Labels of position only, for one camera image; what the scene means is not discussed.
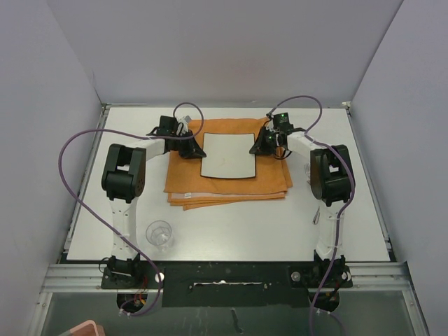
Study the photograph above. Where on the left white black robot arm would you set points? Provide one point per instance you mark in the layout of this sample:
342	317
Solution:
124	179

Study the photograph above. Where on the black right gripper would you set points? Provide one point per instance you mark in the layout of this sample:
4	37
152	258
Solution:
259	148

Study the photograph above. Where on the aluminium right side rail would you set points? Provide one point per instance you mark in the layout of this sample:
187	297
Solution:
347	107

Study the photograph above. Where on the aluminium left side rail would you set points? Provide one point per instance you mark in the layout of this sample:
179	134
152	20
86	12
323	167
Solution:
86	176

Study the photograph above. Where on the pink box corner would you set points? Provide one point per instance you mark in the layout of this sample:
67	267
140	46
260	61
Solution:
85	328

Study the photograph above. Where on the aluminium front frame rail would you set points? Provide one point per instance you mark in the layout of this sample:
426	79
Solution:
366	276

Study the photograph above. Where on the clear plastic cup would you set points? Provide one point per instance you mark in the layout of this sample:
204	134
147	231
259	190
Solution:
160	235

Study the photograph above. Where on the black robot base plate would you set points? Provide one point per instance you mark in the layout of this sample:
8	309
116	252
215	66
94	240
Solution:
229	284

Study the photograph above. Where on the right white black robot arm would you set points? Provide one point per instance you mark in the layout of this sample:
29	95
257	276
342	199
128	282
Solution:
331	177

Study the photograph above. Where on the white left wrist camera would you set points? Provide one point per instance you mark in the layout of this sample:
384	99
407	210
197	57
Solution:
184	120

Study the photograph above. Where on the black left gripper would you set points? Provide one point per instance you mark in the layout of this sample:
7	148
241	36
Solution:
193	150

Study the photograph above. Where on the white square plate black rim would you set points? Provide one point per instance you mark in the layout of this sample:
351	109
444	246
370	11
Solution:
228	157

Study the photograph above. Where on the orange cloth placemat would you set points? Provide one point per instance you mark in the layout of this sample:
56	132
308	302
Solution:
272	178

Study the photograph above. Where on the silver metal fork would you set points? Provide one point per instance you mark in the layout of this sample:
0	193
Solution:
308	175

